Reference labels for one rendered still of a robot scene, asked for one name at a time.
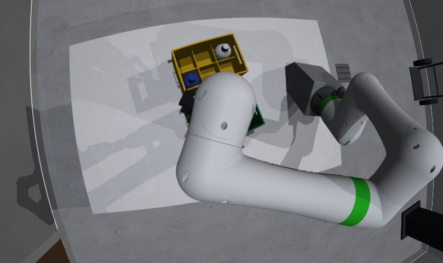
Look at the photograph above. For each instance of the white bottle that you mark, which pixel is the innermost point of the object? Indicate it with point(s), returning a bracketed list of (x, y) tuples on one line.
[(222, 51)]

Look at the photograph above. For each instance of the yellow divided crate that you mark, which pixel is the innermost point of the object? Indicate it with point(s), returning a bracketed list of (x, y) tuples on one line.
[(195, 56)]

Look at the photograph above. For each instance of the white pick list strip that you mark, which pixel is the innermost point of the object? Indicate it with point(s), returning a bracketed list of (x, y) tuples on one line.
[(247, 141)]

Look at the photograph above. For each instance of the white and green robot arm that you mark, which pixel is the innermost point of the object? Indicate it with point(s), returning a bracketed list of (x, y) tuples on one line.
[(212, 167)]

